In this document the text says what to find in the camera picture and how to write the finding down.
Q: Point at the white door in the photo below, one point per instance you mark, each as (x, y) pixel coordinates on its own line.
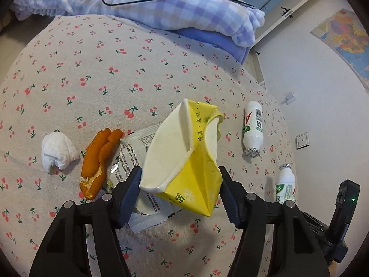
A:
(276, 26)

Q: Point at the white yogurt drink bottle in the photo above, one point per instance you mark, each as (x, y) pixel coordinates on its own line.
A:
(253, 127)
(285, 184)

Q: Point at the wall map poster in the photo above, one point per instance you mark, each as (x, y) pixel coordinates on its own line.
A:
(346, 40)

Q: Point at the square wall socket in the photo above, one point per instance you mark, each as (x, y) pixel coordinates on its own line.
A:
(302, 140)

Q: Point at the crumpled white tissue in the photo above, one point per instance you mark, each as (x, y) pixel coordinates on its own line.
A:
(57, 153)

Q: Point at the white printed packet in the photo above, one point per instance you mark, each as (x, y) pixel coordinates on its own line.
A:
(129, 155)

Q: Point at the purple bed sheet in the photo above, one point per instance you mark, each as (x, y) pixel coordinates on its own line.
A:
(224, 44)

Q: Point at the orange peel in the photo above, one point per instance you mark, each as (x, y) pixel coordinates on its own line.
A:
(99, 155)

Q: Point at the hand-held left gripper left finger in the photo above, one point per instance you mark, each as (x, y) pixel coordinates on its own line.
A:
(129, 199)

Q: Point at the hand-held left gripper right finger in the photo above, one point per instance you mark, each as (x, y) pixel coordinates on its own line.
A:
(230, 199)

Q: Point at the white wall socket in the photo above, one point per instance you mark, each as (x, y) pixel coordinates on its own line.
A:
(289, 98)

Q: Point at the cherry print tablecloth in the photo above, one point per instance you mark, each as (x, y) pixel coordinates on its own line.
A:
(86, 78)

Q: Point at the purple plaid blanket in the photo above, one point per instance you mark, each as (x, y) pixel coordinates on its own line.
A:
(144, 14)

